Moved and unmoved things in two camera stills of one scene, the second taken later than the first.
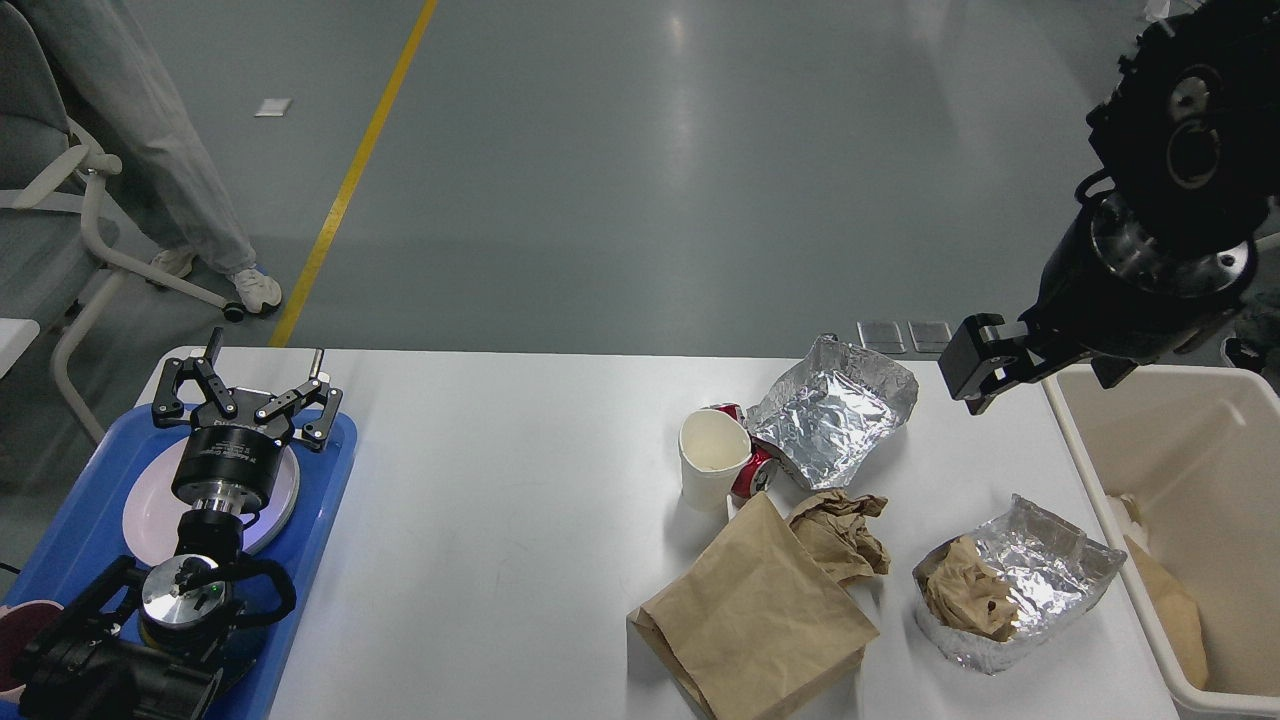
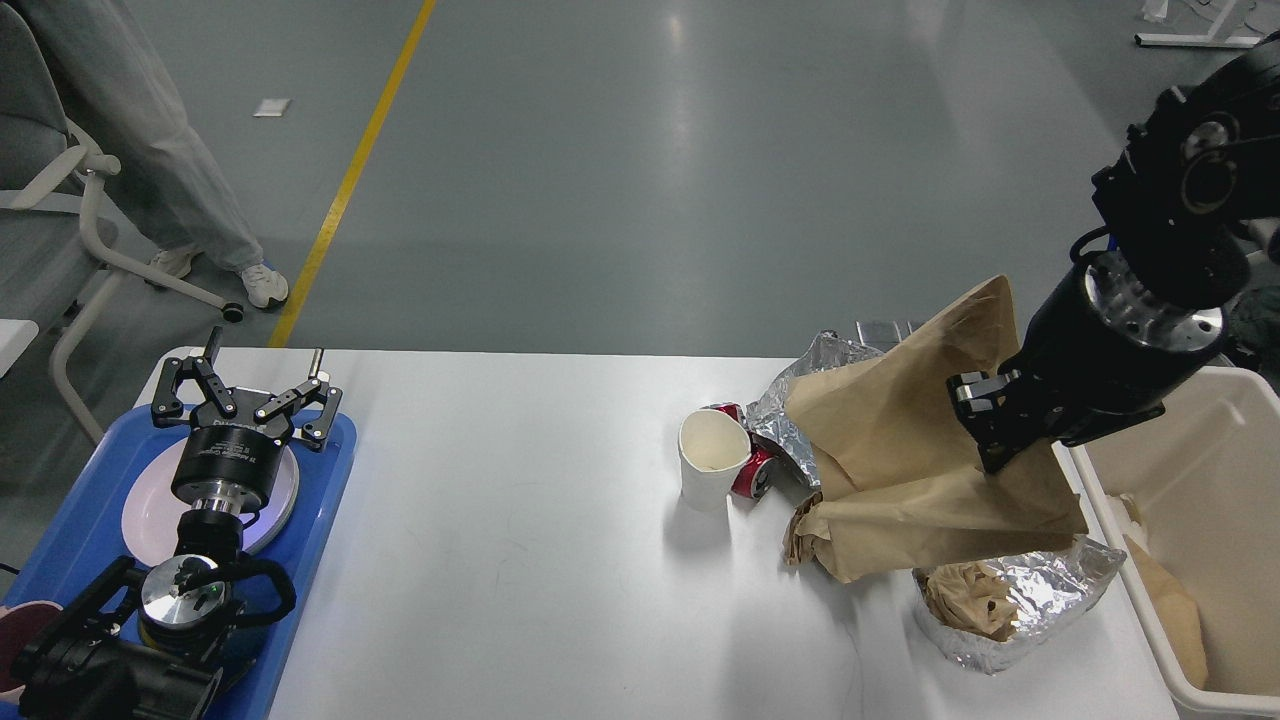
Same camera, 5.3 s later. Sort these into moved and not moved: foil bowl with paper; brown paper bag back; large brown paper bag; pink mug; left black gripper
Moved: large brown paper bag
Not moved: foil bowl with paper; brown paper bag back; left black gripper; pink mug
